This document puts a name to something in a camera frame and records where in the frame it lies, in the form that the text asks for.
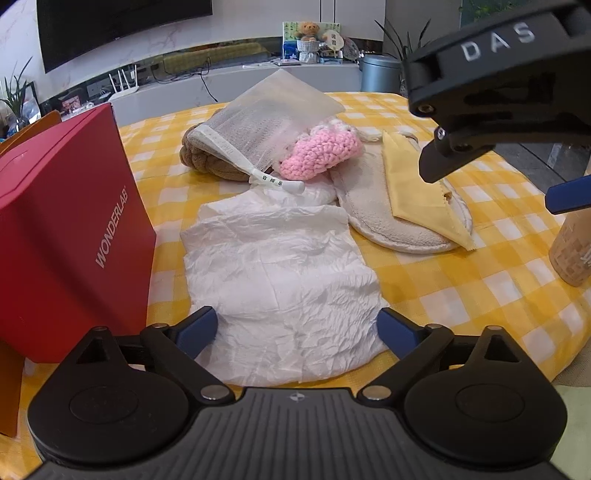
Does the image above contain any beige drink bottle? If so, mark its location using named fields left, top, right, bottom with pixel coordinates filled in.
left=549, top=215, right=591, bottom=288

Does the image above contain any white router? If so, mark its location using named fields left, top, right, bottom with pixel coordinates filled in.
left=108, top=65, right=141, bottom=100

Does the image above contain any orange cardboard box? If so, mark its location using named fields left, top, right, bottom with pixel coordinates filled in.
left=0, top=110, right=63, bottom=438

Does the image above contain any beige fleece insole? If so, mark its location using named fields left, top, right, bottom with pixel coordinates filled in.
left=332, top=130, right=472, bottom=254

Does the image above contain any marble television console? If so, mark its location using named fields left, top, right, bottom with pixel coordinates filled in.
left=39, top=60, right=365, bottom=125

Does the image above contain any tall leafy potted plant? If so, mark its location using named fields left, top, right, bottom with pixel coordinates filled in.
left=374, top=18, right=432, bottom=61

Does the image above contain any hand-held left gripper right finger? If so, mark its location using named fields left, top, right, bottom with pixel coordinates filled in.
left=358, top=307, right=532, bottom=402

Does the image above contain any teddy bear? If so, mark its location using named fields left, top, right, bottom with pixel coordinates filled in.
left=297, top=21, right=321, bottom=64

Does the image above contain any white round fan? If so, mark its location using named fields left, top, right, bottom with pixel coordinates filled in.
left=323, top=28, right=345, bottom=61

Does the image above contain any white tissue cloth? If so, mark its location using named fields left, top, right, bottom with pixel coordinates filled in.
left=180, top=182, right=389, bottom=386

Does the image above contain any white mesh bag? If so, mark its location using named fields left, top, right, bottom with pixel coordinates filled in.
left=191, top=69, right=346, bottom=195

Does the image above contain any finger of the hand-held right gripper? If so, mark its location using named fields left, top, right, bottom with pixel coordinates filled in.
left=418, top=127, right=498, bottom=183
left=544, top=174, right=591, bottom=214

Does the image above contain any printed photo board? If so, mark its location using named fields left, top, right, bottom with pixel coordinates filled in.
left=281, top=21, right=342, bottom=63

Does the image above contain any yellow cleaning cloth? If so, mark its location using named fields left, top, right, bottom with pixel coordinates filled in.
left=381, top=130, right=476, bottom=252

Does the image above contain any red box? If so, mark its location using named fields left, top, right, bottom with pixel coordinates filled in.
left=0, top=102, right=158, bottom=365

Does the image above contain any green potted plant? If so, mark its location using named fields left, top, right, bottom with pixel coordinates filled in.
left=0, top=58, right=35, bottom=134

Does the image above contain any pink crochet pouch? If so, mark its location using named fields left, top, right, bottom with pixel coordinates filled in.
left=276, top=117, right=365, bottom=181

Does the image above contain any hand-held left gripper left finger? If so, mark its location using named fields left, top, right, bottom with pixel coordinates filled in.
left=60, top=305, right=236, bottom=404

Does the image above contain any grey trash can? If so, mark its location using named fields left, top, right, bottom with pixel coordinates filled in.
left=359, top=54, right=402, bottom=94

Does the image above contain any tan plush toy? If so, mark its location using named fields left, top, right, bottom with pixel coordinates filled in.
left=181, top=124, right=252, bottom=182

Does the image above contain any black cable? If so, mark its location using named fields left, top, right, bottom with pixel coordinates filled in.
left=198, top=69, right=220, bottom=103

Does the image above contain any black television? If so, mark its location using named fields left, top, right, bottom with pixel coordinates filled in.
left=36, top=0, right=214, bottom=75

